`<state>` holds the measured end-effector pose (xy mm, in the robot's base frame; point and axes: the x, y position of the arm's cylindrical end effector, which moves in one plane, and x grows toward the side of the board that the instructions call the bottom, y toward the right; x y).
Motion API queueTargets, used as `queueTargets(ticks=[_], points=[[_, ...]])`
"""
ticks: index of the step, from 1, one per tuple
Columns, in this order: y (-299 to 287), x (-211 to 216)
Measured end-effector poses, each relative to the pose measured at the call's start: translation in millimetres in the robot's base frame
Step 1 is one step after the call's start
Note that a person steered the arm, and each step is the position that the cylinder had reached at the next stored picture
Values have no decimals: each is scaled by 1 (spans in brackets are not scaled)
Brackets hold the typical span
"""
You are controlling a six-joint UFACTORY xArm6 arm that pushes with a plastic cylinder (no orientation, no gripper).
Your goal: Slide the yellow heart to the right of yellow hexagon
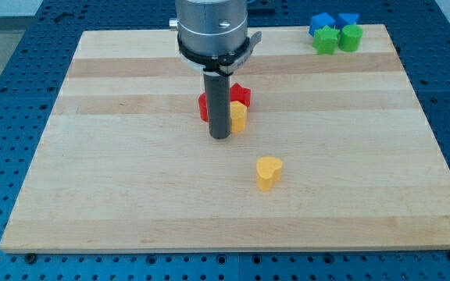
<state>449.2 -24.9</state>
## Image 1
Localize yellow hexagon block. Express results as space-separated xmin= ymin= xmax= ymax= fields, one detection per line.
xmin=230 ymin=101 xmax=248 ymax=133

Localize green cylinder block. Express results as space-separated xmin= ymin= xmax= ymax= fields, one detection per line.
xmin=339 ymin=24 xmax=363 ymax=52

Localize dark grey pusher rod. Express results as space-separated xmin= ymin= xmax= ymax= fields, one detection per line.
xmin=203 ymin=75 xmax=230 ymax=139

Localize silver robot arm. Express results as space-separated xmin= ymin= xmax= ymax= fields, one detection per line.
xmin=175 ymin=0 xmax=262 ymax=140

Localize blue pentagon block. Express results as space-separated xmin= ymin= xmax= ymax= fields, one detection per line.
xmin=335 ymin=12 xmax=360 ymax=30

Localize green star block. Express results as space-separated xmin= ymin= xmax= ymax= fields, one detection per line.
xmin=312 ymin=26 xmax=340 ymax=55

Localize blue cube block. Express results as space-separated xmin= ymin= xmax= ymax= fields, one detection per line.
xmin=309 ymin=12 xmax=336 ymax=37

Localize wooden board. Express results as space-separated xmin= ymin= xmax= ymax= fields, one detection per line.
xmin=0 ymin=24 xmax=450 ymax=254

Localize black clamp ring mount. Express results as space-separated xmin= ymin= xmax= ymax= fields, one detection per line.
xmin=177 ymin=31 xmax=262 ymax=76

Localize yellow heart block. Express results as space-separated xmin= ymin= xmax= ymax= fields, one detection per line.
xmin=256 ymin=156 xmax=284 ymax=192

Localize red round block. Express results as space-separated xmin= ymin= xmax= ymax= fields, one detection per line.
xmin=198 ymin=92 xmax=209 ymax=122

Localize red star block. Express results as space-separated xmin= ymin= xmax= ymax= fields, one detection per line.
xmin=230 ymin=83 xmax=252 ymax=107

